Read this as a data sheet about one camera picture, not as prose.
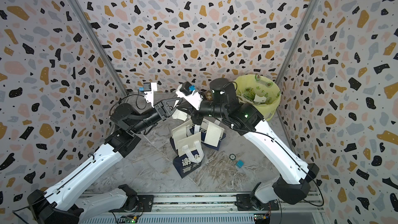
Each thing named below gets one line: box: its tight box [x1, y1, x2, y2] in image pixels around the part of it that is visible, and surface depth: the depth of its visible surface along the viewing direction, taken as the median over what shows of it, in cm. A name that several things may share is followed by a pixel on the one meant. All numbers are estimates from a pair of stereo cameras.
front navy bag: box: [173, 131, 205, 179], surface depth 74 cm
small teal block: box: [236, 159, 245, 169], surface depth 87 cm
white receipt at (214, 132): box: [204, 121, 225, 148], surface depth 76 cm
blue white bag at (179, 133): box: [169, 119, 193, 156], surface depth 79 cm
